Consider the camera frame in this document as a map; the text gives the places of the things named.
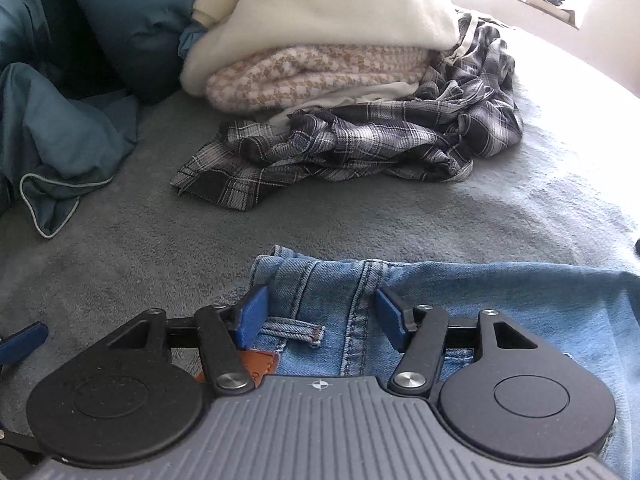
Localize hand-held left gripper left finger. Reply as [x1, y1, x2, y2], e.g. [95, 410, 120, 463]
[65, 285, 271, 396]

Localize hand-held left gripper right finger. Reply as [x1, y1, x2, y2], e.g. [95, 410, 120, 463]
[375, 286, 576, 397]

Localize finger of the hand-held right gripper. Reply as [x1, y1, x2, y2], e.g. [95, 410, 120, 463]
[0, 427, 41, 466]
[0, 322, 49, 367]

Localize blue denim jeans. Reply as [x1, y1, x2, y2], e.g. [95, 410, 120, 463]
[247, 245, 640, 480]

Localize bed with grey sheet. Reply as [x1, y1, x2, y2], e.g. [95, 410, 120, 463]
[0, 10, 640, 436]

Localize black white plaid shirt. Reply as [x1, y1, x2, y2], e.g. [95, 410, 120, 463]
[170, 12, 525, 212]

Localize teal blue duvet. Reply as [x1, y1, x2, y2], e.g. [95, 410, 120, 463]
[0, 0, 141, 238]

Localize beige houndstooth knit garment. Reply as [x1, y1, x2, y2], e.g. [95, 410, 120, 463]
[205, 44, 426, 111]

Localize cream fleece blanket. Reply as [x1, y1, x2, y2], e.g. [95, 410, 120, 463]
[179, 0, 461, 97]

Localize blue pillow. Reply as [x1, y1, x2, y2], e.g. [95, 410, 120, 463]
[65, 0, 213, 106]

